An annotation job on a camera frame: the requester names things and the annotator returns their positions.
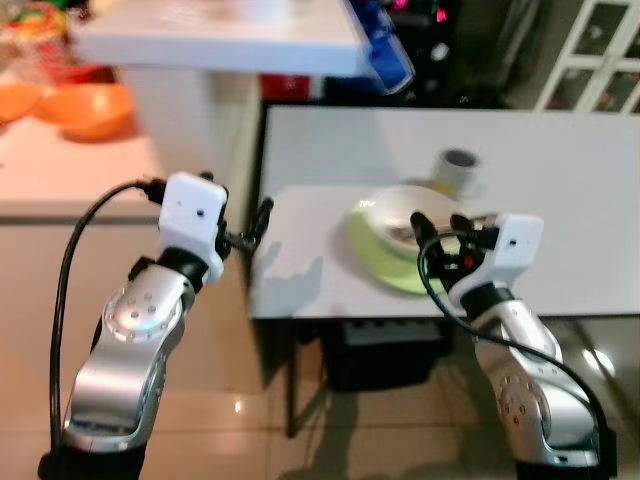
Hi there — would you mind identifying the large orange bowl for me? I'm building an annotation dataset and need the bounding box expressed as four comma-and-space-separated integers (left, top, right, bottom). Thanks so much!
34, 83, 137, 142

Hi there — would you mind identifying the white bowl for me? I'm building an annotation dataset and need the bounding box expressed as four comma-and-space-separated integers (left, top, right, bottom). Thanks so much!
361, 184, 498, 253

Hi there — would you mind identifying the light green plate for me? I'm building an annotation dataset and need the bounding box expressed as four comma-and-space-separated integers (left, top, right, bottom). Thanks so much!
347, 196, 471, 297

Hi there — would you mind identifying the grey cup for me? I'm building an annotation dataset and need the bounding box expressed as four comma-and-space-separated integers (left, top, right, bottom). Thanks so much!
431, 149, 484, 199

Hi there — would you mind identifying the red box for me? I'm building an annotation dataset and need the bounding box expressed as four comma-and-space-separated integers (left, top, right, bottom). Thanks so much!
260, 74, 323, 102

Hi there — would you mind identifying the black box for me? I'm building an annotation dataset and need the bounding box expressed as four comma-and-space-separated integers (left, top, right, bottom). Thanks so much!
318, 319, 453, 393

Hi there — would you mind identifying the white kitchen island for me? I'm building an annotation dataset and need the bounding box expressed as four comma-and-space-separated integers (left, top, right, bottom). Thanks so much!
74, 0, 373, 206

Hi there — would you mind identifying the black table leg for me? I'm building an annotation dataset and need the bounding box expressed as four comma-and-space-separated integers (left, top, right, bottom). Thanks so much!
284, 320, 304, 439

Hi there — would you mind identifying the blue bag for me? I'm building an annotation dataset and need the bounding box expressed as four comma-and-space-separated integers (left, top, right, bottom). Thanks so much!
348, 0, 417, 97

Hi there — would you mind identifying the small orange bowl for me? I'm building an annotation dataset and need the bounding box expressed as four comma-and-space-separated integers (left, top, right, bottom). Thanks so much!
0, 84, 42, 127

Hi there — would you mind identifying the white glass door cabinet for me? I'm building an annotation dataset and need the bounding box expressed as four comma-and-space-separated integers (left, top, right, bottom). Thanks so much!
534, 0, 640, 114

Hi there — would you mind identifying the colourful snack packet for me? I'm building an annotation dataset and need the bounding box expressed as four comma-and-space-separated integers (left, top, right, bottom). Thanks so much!
0, 0, 99, 83

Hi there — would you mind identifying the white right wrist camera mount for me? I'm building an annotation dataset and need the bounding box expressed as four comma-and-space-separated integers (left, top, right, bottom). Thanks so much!
478, 212, 547, 298

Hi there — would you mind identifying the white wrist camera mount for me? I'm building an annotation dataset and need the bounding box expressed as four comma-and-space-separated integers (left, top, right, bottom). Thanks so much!
157, 172, 230, 287
478, 212, 547, 298

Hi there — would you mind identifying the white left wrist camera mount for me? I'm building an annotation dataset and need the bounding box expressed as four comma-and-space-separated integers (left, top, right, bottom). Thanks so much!
157, 172, 230, 287

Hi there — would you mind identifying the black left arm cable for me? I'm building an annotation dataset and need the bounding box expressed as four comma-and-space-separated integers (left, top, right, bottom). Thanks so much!
49, 178, 167, 453

